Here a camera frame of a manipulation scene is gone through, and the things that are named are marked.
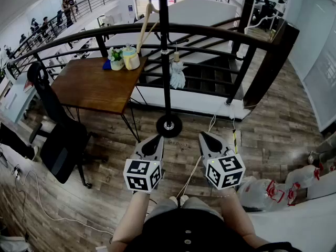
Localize dark wooden staircase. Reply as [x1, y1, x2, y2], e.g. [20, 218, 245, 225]
[139, 56, 238, 96]

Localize person's right forearm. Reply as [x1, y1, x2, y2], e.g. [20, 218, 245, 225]
[219, 186, 266, 249]

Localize dark wooden stair railing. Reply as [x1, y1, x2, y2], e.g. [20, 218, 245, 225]
[6, 0, 300, 110]

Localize person's black buttoned top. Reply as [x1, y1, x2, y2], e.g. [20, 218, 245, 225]
[122, 207, 303, 252]

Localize beige cord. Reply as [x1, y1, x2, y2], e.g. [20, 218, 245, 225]
[175, 155, 203, 200]

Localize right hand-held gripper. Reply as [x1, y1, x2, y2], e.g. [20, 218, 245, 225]
[198, 131, 246, 191]

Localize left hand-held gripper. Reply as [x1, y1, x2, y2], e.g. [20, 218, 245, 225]
[123, 134, 165, 193]

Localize beige wooden clothes hanger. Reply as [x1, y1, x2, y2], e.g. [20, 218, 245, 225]
[136, 0, 161, 55]

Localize white power adapter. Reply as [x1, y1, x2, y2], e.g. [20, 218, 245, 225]
[224, 102, 237, 120]

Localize person's grey shorts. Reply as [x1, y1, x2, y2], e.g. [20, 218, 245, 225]
[145, 196, 224, 222]

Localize yellow and white mug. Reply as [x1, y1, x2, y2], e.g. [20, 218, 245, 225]
[122, 43, 141, 71]

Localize white counter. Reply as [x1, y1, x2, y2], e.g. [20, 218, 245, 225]
[246, 172, 336, 252]

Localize white curved stand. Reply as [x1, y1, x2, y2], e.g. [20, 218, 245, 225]
[244, 12, 286, 36]

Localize thin white cable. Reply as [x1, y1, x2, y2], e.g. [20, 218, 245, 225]
[208, 103, 227, 134]

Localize brown wooden table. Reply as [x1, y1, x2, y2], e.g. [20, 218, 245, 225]
[51, 56, 149, 144]

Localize pale umbrella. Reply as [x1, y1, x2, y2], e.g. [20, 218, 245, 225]
[169, 42, 187, 90]

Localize black office chair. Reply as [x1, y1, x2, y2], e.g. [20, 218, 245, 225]
[27, 61, 110, 189]

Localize pale blue table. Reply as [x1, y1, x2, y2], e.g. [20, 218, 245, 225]
[0, 73, 38, 123]

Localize person's left forearm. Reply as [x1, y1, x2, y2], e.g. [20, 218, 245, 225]
[109, 190, 152, 252]

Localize clear plastic bag red print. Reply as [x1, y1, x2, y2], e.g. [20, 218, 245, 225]
[237, 175, 289, 213]
[285, 164, 324, 194]

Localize long black metal balcony railing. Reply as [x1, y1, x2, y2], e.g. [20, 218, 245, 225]
[10, 0, 116, 60]

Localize white floor cable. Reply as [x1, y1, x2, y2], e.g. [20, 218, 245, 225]
[17, 169, 114, 236]

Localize black metal coat rack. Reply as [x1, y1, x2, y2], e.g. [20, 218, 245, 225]
[131, 0, 190, 139]

